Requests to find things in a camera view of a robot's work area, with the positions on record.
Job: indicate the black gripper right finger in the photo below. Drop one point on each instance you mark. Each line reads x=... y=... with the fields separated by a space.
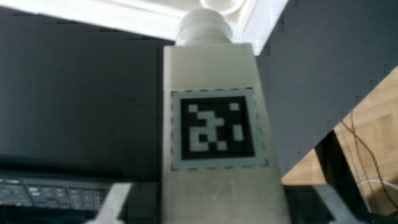
x=347 y=215

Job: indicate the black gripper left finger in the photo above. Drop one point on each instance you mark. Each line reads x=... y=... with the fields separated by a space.
x=110 y=209

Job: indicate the white table leg with tag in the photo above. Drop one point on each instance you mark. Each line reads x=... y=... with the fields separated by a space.
x=220 y=180

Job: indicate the white square tabletop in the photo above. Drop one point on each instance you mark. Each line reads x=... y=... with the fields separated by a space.
x=149 y=17

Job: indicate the black keyboard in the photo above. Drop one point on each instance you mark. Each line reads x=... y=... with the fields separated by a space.
x=55 y=192

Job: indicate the wooden desk surface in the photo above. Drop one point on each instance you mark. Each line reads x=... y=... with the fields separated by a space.
x=352 y=161

